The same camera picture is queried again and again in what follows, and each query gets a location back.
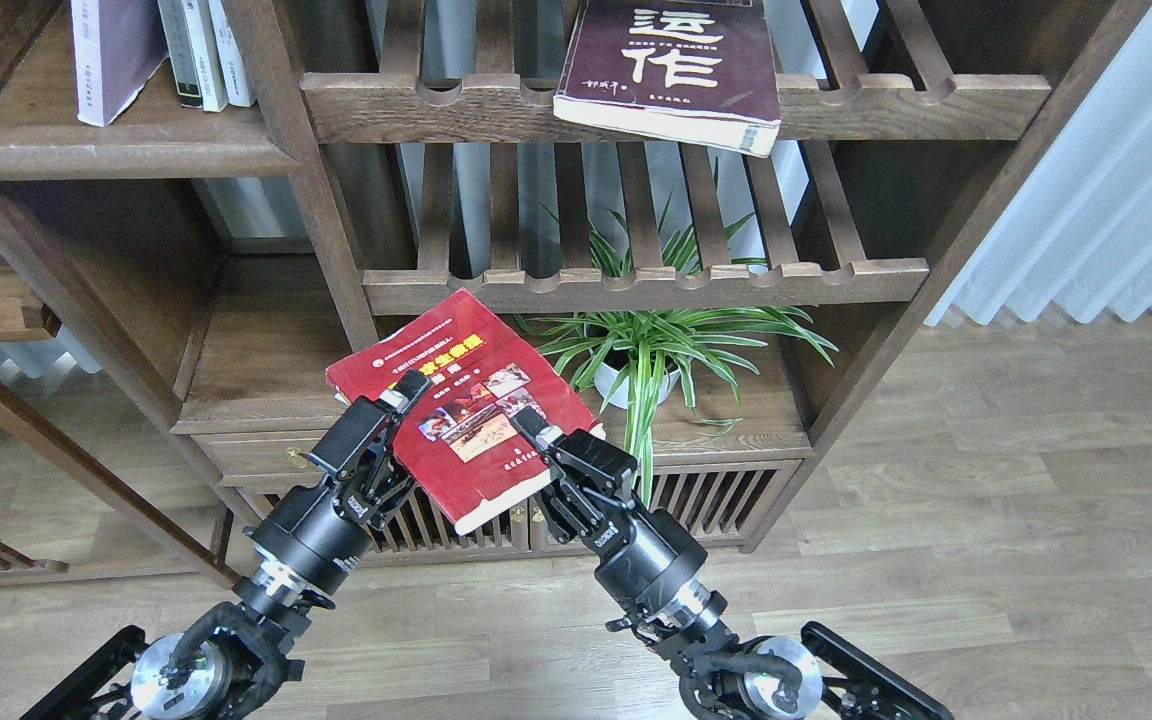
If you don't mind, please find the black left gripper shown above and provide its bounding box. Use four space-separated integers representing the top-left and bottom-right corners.
244 370 433 601

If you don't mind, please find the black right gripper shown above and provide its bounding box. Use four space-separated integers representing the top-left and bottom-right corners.
509 406 710 626

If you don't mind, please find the red paperback book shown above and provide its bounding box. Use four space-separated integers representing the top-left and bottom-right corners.
325 290 605 536

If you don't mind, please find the large maroon book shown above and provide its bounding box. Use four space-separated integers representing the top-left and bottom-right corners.
553 1 782 158

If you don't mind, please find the white lavender paperback book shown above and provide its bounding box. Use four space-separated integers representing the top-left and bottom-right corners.
70 1 168 127

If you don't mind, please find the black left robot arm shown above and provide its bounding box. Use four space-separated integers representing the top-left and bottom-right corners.
26 372 431 719

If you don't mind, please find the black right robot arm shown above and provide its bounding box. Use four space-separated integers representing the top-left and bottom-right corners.
511 407 950 719

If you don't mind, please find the brass drawer knob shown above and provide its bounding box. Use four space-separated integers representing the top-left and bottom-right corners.
287 447 311 470

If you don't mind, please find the white plant pot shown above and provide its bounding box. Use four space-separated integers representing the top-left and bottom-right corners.
594 363 681 410

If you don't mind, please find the green spider plant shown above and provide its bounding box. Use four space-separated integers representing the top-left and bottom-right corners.
516 190 839 501

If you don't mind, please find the dark wooden bookshelf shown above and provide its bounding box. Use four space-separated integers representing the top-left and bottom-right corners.
0 1 1149 585

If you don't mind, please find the white upright book right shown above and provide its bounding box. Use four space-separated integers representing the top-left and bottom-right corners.
209 0 256 108

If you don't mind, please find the white upright book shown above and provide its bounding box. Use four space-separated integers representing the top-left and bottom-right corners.
157 0 228 111
209 0 256 108

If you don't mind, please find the wooden side furniture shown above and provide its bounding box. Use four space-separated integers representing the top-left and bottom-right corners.
0 258 237 585

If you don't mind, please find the white upright book left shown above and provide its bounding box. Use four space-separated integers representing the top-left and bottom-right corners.
157 0 228 111

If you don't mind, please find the white pleated curtain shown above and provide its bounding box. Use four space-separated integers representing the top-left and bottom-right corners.
925 8 1152 325

